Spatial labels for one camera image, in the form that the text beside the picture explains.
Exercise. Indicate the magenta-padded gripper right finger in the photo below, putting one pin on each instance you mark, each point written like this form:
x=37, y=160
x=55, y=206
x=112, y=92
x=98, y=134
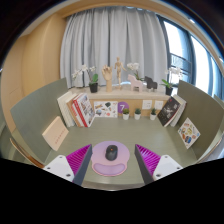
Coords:
x=165, y=165

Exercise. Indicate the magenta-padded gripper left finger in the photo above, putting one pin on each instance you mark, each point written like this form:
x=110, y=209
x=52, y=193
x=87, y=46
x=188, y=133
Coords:
x=60, y=165

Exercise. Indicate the black computer mouse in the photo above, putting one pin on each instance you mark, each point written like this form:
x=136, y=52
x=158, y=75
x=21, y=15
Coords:
x=111, y=153

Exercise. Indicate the purple mouse pad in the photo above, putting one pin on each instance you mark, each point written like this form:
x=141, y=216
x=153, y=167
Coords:
x=100, y=156

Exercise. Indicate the beige booklet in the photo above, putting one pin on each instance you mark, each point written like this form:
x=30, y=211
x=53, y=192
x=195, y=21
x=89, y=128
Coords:
x=55, y=133

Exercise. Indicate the white sticker card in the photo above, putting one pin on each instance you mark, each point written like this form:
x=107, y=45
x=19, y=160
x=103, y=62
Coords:
x=189, y=133
x=106, y=109

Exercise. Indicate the small succulent in white pot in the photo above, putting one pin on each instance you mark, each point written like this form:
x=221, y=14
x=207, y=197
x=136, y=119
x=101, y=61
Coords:
x=152, y=117
x=125, y=117
x=137, y=116

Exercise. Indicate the brown book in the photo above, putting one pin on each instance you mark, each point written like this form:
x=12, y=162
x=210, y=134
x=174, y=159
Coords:
x=72, y=113

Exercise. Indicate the black book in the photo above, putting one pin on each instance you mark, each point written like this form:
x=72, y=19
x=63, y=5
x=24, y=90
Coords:
x=168, y=111

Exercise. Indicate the grey-green desk partition panel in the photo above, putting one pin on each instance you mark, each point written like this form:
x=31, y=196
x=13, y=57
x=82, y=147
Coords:
x=36, y=113
x=206, y=113

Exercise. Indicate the white book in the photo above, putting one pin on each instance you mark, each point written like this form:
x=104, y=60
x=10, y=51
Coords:
x=63, y=106

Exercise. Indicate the round purple number sign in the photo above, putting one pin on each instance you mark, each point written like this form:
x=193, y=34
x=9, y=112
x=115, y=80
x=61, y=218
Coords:
x=122, y=106

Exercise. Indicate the white orchid in black pot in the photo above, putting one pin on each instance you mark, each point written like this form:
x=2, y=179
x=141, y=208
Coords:
x=169, y=90
x=93, y=88

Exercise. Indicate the dark horse figurine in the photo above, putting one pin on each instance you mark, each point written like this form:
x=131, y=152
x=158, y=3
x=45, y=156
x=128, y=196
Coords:
x=150, y=83

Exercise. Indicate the pink horse figurine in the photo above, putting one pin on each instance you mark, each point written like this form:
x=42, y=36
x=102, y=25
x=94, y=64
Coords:
x=135, y=83

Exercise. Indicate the wooden mannequin figure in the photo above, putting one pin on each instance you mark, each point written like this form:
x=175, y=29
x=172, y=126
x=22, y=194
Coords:
x=119, y=71

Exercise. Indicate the dark-framed window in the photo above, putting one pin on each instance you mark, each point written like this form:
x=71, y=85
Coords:
x=200, y=60

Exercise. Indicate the grey curtain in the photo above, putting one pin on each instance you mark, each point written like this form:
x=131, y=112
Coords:
x=110, y=36

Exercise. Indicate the white wall socket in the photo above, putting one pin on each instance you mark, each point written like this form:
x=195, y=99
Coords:
x=147, y=104
x=159, y=105

